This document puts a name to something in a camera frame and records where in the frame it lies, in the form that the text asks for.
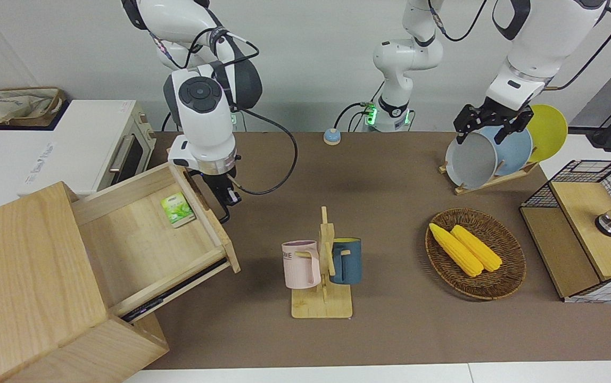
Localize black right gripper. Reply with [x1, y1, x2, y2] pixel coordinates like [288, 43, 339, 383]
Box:
[199, 169, 242, 224]

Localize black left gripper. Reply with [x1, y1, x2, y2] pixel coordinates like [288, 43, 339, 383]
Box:
[455, 101, 534, 145]

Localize light wooden drawer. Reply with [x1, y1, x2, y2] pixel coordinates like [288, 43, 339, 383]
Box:
[71, 162, 241, 323]

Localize light wooden drawer cabinet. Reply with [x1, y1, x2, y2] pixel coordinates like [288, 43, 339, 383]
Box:
[0, 181, 170, 383]

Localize gray plate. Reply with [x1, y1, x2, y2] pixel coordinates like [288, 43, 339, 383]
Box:
[445, 132, 499, 190]

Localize light blue plate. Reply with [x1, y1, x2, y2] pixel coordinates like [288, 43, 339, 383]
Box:
[484, 126, 533, 177]

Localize green tea bag packet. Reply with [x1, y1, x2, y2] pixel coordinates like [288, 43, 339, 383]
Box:
[160, 193, 196, 229]

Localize wooden plate rack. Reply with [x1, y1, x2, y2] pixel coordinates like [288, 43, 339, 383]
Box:
[439, 161, 540, 196]

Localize yellow plate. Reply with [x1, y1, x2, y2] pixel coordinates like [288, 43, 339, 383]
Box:
[526, 104, 568, 163]

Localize pink mug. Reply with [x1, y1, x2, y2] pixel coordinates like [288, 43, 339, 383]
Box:
[282, 240, 321, 290]

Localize brown table mat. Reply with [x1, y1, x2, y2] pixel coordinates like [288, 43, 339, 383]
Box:
[146, 130, 611, 370]

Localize yellow corn cob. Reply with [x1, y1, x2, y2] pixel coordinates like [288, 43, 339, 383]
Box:
[450, 224, 503, 273]
[428, 222, 484, 278]

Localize wooden mug tree stand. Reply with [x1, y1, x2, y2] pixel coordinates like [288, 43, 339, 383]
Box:
[291, 206, 354, 320]

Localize dark blue mug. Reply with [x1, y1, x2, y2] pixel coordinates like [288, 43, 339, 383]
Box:
[329, 237, 362, 285]

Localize round woven wicker basket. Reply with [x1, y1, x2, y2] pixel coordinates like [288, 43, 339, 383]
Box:
[425, 207, 527, 301]

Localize white toaster oven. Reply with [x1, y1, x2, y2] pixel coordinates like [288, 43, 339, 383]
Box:
[0, 99, 157, 220]

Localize beige tote bag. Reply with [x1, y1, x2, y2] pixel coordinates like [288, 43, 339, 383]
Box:
[0, 87, 67, 128]

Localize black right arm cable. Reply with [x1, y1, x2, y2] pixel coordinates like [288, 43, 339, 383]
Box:
[228, 106, 299, 196]

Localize wire grid rack wooden shelves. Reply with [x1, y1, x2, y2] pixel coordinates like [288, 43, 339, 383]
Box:
[519, 160, 611, 304]

